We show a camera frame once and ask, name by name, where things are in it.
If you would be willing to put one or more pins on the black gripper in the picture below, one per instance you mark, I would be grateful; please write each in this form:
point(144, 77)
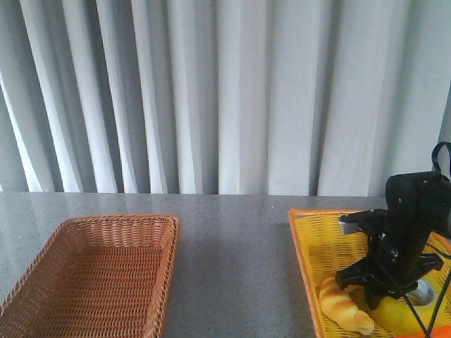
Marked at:
point(394, 262)

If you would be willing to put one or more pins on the yellow tape roll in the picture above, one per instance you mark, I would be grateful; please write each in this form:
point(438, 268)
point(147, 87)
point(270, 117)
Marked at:
point(394, 314)

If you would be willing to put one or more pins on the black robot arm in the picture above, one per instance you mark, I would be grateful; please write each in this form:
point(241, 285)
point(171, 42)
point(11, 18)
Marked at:
point(417, 205)

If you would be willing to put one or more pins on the toy croissant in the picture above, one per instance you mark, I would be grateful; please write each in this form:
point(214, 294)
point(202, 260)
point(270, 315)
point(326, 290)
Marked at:
point(338, 306)

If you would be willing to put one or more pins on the yellow orange-rimmed basket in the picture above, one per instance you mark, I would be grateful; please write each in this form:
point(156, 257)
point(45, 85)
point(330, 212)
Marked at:
point(322, 251)

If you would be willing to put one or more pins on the orange object at edge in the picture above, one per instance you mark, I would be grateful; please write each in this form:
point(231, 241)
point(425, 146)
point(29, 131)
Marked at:
point(437, 332)

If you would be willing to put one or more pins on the grey pleated curtain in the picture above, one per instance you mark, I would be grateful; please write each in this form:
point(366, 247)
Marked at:
point(302, 98)

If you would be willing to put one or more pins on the brown wicker basket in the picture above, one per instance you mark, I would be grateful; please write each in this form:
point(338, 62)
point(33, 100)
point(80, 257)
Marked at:
point(97, 276)

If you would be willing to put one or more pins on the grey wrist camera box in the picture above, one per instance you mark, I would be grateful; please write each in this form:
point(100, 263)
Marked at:
point(349, 223)

